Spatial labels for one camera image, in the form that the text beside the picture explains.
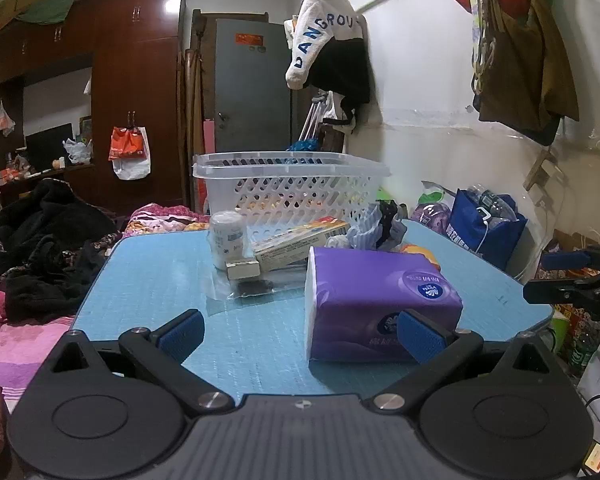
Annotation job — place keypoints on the brown hanging bag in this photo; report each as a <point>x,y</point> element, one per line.
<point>525,70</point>

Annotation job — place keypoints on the white lavender ribbed cloth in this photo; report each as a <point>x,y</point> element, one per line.
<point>360,232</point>

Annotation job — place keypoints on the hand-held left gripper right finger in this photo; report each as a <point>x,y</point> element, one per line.
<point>420,336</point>

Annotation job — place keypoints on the orange yellow packet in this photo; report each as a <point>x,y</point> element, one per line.
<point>420,252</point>

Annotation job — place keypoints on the purple tissue pack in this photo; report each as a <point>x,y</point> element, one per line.
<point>360,300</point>

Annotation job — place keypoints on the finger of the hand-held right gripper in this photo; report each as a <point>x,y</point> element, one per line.
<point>565,259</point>
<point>555,291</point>

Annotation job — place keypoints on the small white box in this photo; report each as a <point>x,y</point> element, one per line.
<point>242,269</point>

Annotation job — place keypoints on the white hooded sweater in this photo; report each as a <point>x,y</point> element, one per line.
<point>320,25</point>

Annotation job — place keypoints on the blue shopping bag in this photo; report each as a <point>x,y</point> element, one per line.
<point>470,232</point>

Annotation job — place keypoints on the grey door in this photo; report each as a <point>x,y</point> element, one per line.
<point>252,100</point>

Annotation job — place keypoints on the long toothpaste box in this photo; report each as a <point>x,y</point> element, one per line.
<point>290,247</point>

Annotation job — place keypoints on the black monitor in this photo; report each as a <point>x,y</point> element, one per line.
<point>47,145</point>

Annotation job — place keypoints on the wooden wall bracket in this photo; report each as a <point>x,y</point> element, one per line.
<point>542,167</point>

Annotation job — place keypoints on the pink striped bedsheet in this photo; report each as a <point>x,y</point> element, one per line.
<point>15,350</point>

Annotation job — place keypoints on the white orange hanging bag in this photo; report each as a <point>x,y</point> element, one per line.
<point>5,120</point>

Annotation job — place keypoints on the metal crutches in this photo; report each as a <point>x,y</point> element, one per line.
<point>310,120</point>

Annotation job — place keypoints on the wooden boards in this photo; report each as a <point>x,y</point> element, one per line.
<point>195,100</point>

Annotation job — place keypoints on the white cylindrical jar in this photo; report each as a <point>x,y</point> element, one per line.
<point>225,240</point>

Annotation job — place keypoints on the white plastic lattice basket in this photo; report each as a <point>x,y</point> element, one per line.
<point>280,190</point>

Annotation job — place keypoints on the brown wooden wardrobe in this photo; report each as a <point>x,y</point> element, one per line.
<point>135,90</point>

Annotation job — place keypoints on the purple floral packet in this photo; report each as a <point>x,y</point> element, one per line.
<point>430,215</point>

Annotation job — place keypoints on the clear bag with dark item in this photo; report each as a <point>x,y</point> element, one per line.
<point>252,288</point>

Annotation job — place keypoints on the clear plastic bottle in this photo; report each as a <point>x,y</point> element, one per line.
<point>495,205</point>

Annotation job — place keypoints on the orange white plastic bag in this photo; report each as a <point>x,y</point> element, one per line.
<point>127,147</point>

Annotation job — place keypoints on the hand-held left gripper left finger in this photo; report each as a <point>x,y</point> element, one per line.
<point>182,333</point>

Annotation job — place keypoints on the blue knitted item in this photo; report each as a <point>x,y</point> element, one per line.
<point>302,147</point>

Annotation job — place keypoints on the green plastic bottle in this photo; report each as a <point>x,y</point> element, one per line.
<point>585,350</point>

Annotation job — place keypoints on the black clothes pile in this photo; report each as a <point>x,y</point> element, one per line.
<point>45,240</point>

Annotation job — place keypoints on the floral blanket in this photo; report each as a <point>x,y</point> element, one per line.
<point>155,217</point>

